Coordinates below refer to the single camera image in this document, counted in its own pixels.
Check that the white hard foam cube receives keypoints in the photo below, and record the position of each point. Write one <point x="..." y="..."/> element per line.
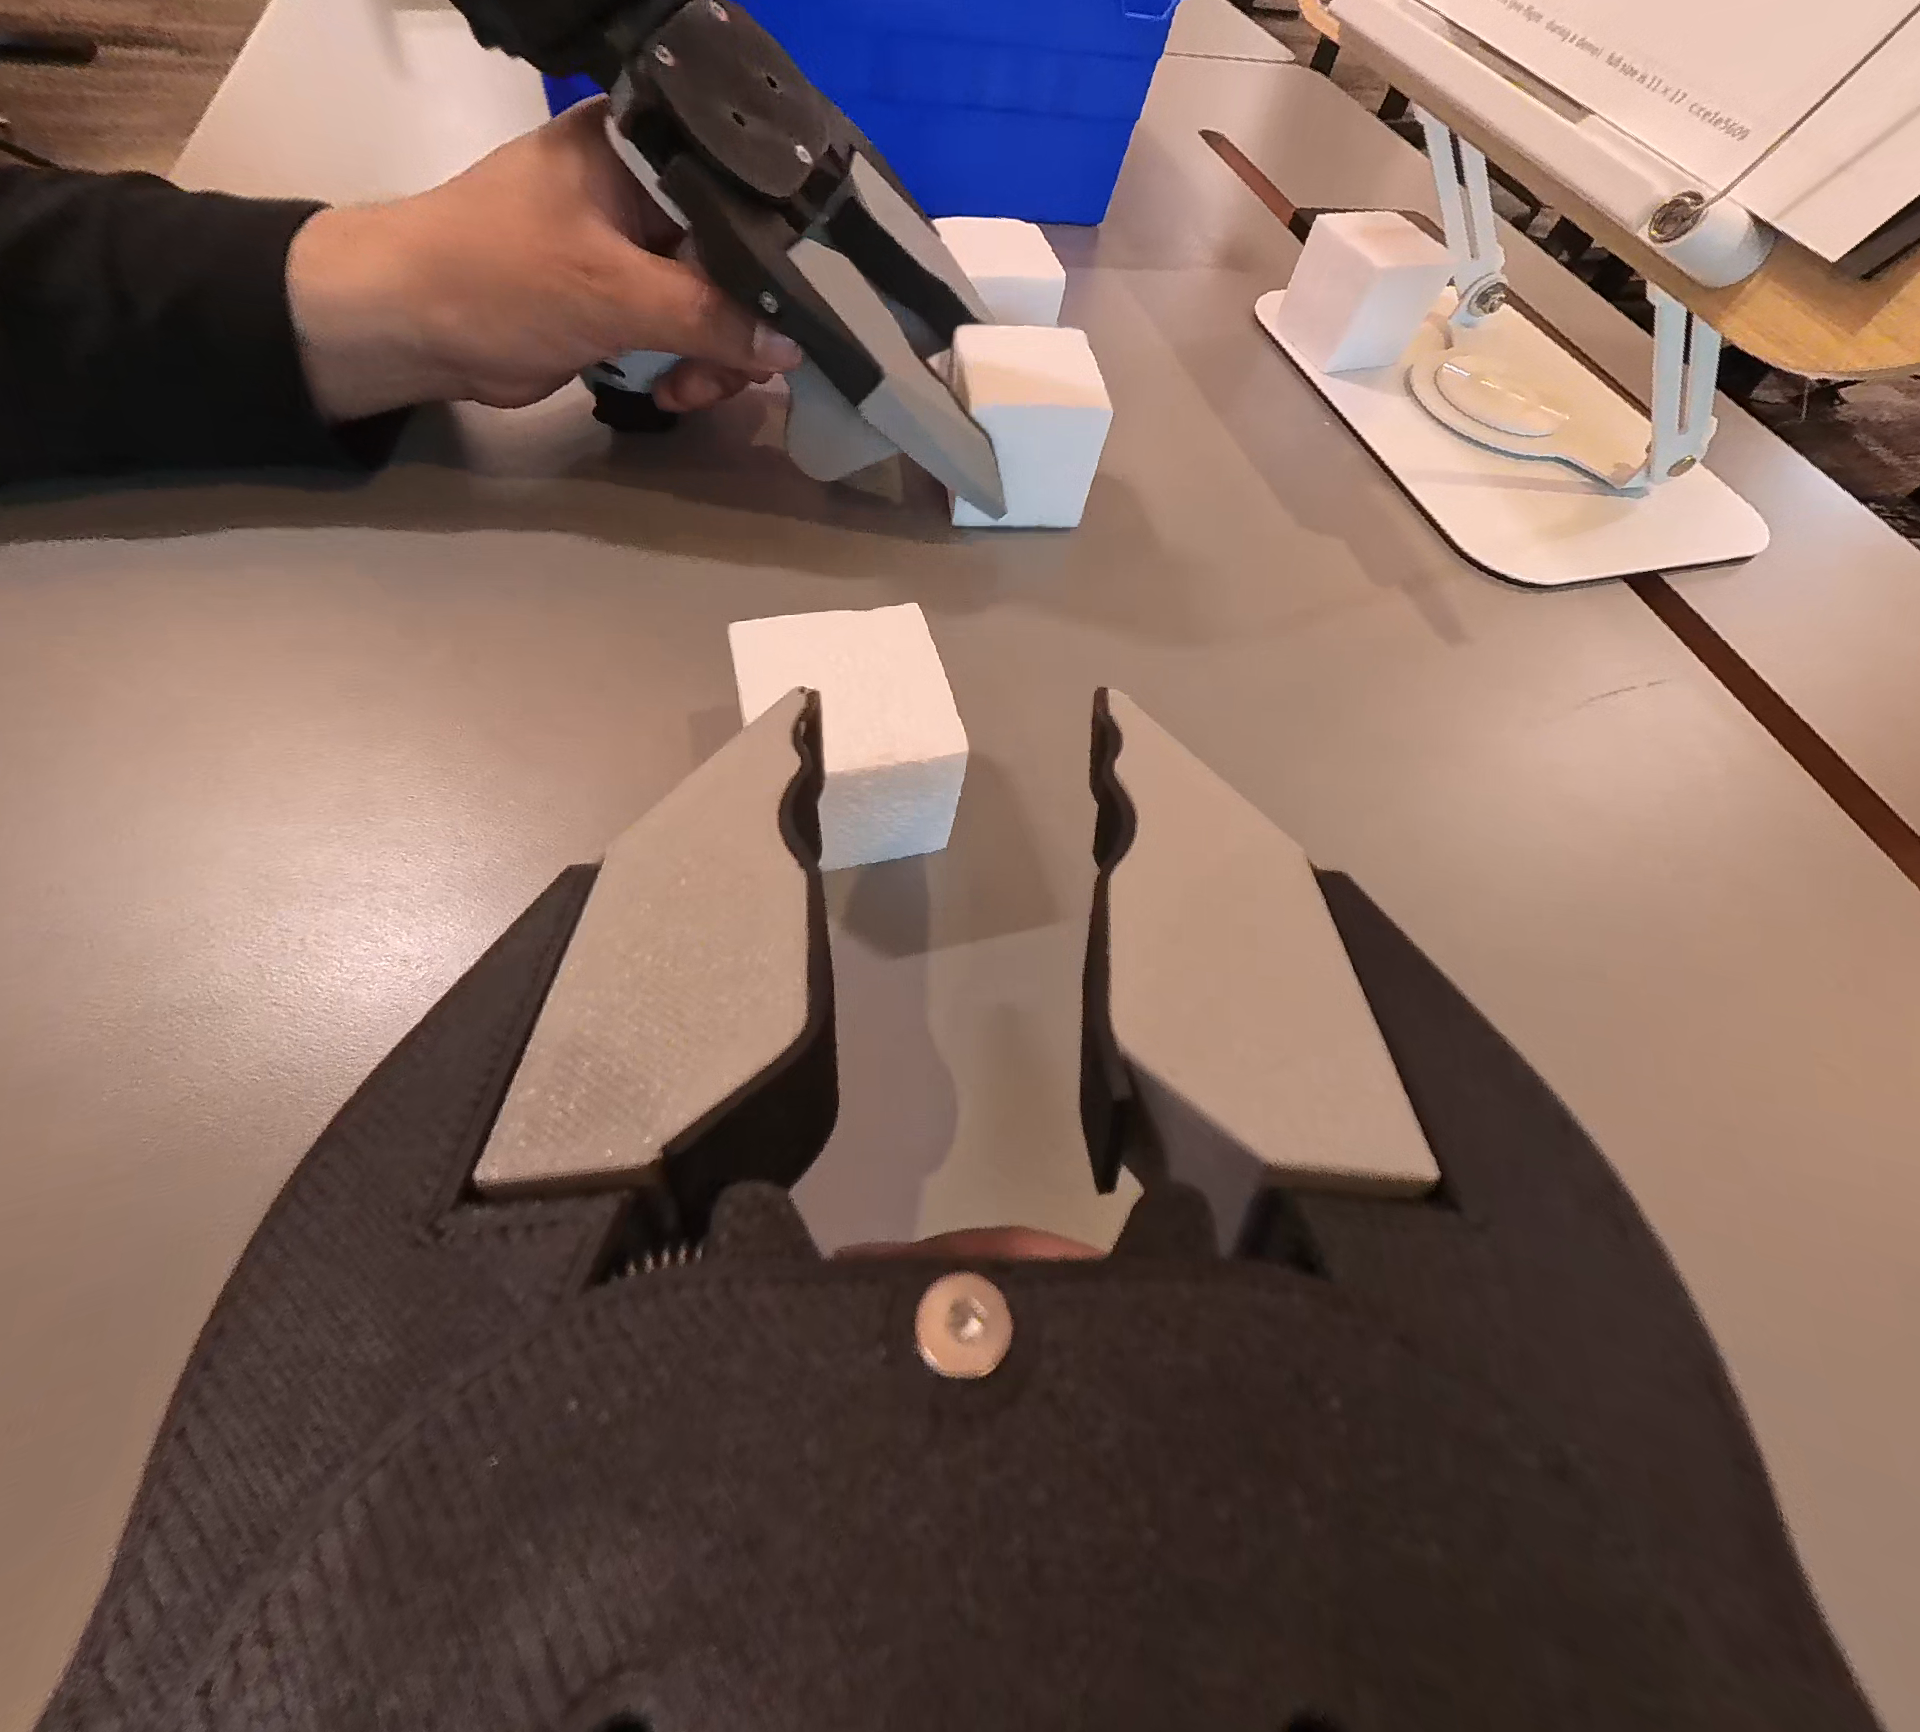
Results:
<point x="871" y="711"/>
<point x="1044" y="429"/>
<point x="1014" y="271"/>
<point x="1358" y="292"/>

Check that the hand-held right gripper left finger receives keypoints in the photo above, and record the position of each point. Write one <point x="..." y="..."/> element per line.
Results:
<point x="675" y="1012"/>

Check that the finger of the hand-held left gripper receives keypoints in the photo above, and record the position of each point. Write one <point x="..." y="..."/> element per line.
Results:
<point x="917" y="396"/>
<point x="902" y="238"/>

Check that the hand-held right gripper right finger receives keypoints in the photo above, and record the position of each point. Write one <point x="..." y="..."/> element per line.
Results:
<point x="1247" y="1012"/>

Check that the person's left hand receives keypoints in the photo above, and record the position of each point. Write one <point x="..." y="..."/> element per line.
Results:
<point x="479" y="278"/>

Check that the large blue plastic bin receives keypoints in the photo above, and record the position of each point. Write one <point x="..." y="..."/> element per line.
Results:
<point x="975" y="67"/>

